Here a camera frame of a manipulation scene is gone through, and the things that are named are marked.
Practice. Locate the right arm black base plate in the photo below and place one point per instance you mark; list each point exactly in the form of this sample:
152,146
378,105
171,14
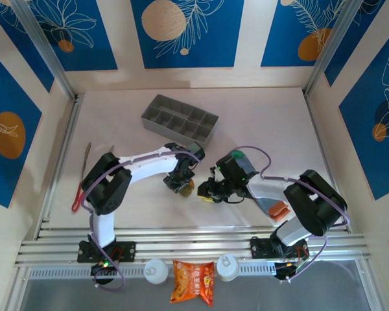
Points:
261,247

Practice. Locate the orange snack bag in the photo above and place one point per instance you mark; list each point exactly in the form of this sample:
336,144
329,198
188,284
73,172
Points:
193,282

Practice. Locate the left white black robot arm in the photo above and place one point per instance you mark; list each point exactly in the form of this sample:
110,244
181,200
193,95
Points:
142,165

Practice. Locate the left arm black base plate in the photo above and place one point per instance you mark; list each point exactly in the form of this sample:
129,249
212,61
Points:
126,251

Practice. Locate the white plastic bottle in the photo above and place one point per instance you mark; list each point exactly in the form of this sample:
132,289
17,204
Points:
155,271
227,268

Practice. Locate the aluminium side rail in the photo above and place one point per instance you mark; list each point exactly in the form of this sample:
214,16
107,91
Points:
66,129

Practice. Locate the grey divided organizer box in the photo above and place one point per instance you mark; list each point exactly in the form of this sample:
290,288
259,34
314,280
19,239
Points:
178,123

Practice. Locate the aluminium frame post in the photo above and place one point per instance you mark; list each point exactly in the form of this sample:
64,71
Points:
45,52
330,48

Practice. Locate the black controller board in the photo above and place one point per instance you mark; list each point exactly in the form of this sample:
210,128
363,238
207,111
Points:
288,269
102,269

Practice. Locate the aluminium mounting rail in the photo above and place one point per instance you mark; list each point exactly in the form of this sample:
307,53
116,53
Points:
188,241

